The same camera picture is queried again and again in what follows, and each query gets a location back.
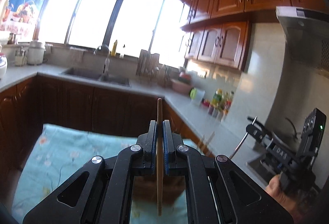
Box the wooden chopstick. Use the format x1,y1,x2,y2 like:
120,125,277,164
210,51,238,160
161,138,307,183
198,131,215,152
156,98,164,216

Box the steel chopstick group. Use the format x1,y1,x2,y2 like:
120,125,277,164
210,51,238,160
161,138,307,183
228,116,258,159

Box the steel kitchen sink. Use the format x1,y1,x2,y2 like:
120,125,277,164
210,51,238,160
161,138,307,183
62,67,130,87

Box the person right hand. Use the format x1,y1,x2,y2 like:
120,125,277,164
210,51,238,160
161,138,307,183
265,175,318,223

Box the wooden utensil holder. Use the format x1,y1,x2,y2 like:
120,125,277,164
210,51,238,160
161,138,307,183
132,175,187,204

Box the teal floral tablecloth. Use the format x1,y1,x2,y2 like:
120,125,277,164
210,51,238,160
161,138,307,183
11,124,188,223

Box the green cap bottle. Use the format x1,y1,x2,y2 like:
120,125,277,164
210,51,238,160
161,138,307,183
211,89,223,108

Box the pink basin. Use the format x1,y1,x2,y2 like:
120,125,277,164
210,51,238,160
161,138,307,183
171,72,193,95

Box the lower wooden base cabinets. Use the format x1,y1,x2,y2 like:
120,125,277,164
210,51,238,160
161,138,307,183
0,75,217,178

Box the dish drying rack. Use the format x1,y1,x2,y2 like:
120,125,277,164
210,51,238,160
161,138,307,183
136,50,173,87

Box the steel range hood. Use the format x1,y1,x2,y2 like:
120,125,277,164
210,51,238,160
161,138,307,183
276,6,328,74

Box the yellow dish soap bottle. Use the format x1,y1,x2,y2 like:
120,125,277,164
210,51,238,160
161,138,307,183
110,40,118,57

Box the chrome sink faucet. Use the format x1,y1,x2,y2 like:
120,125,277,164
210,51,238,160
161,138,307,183
93,44,110,76

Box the white slow cooker pot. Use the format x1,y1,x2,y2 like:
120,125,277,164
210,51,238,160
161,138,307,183
27,40,45,65

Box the small blender jar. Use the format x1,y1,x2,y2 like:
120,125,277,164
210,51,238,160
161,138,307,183
15,47,27,66

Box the white red rice cooker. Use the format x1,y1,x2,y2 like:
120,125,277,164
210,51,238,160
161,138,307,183
0,52,8,79

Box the white cup green handle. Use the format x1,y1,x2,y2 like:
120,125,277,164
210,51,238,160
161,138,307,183
190,87,205,106

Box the upper wooden wall cabinets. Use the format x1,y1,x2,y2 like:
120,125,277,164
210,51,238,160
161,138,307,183
181,0,328,71

